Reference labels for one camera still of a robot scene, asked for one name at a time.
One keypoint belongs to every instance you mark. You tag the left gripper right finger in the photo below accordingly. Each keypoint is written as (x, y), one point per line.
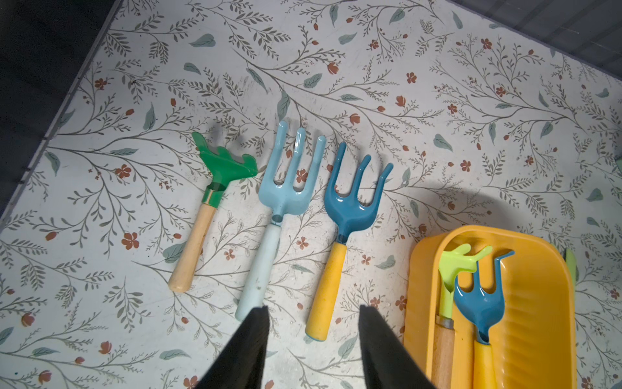
(386, 363)

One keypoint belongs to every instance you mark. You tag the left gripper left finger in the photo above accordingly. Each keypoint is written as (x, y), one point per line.
(241, 363)

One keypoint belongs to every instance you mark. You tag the lime green rake wooden handle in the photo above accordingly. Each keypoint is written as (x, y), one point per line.
(450, 265)

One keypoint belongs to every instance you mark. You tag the yellow plastic storage box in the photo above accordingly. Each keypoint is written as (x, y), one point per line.
(533, 346)

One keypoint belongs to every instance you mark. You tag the blue fork yellow handle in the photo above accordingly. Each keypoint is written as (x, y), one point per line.
(350, 215)
(484, 310)

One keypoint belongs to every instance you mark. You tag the light blue hand fork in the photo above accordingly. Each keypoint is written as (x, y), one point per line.
(282, 199)

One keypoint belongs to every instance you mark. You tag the dark green rake wooden handle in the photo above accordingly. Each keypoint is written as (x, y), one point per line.
(225, 168)

